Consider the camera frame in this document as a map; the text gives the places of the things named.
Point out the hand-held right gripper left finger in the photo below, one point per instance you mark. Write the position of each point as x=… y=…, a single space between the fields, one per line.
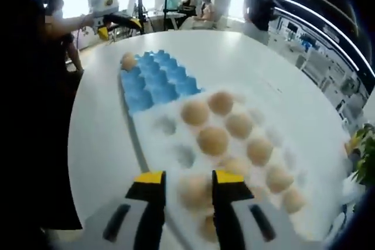
x=152 y=217

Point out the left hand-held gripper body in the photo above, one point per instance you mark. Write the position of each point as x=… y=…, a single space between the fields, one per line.
x=104 y=5

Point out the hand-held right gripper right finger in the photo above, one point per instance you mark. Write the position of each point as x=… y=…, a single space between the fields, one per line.
x=231 y=203

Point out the single brown egg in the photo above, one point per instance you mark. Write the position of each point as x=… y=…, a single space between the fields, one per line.
x=129 y=61

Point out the blue egg tray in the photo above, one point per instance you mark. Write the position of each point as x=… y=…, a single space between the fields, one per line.
x=155 y=86

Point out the white egg tray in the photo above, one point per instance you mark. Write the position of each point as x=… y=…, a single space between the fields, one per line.
x=164 y=156

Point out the white table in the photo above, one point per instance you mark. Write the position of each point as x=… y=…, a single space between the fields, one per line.
x=234 y=56

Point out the green potted plant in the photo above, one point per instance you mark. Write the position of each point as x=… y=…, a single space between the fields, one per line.
x=366 y=150

